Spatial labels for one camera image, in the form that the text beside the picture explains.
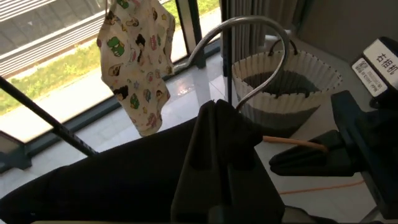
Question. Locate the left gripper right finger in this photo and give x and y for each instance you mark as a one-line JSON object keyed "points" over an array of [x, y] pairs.
{"points": [[252, 196]]}

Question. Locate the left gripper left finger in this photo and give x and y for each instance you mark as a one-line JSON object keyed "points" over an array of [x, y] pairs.
{"points": [[199, 174]]}

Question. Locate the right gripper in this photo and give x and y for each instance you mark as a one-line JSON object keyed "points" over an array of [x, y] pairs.
{"points": [[370, 140]]}

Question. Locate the black garment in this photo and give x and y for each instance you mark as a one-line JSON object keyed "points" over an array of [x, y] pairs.
{"points": [[109, 180]]}

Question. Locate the cream printed garment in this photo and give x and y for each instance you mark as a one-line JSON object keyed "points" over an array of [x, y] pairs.
{"points": [[136, 62]]}

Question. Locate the white laundry basket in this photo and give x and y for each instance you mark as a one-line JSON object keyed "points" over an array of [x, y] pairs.
{"points": [[311, 71]]}

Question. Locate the black clothes rack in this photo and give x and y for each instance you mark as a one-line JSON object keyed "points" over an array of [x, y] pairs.
{"points": [[62, 132]]}

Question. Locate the window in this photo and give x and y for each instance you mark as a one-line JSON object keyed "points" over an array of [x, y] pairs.
{"points": [[46, 62]]}

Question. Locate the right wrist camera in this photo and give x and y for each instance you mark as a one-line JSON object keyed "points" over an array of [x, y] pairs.
{"points": [[379, 68]]}

